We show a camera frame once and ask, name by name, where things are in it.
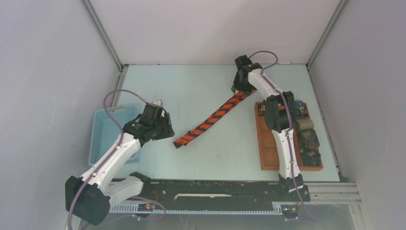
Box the light blue plastic basket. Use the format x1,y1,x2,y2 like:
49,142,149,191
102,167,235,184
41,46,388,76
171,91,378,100
89,103,138,166

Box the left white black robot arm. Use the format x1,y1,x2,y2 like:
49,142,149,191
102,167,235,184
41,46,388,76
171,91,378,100
65,100,174,226

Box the dark floral rolled tie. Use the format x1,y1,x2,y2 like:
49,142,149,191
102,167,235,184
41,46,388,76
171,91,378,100
300,149,322,167

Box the gold patterned rolled tie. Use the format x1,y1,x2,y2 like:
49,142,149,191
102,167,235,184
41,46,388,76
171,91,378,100
295,117,315,132

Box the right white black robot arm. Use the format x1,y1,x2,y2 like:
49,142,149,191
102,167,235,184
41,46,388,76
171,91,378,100
231,55,304,200

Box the blue patterned rolled tie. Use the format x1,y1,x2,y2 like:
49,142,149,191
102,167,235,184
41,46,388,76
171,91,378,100
294,100,309,117

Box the brown floral rolled tie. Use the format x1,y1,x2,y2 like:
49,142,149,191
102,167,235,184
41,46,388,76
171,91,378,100
258,101,266,116

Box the white slotted cable duct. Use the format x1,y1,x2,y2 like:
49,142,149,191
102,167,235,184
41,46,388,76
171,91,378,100
109,202,282,215

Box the dark green rolled tie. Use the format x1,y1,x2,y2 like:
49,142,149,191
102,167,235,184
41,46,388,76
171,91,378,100
297,129,320,150

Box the orange navy striped tie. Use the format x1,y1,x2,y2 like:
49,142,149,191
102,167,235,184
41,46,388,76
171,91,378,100
173,89,256,149

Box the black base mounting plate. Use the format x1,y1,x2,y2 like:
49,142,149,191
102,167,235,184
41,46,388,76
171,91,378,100
139,180,311,211

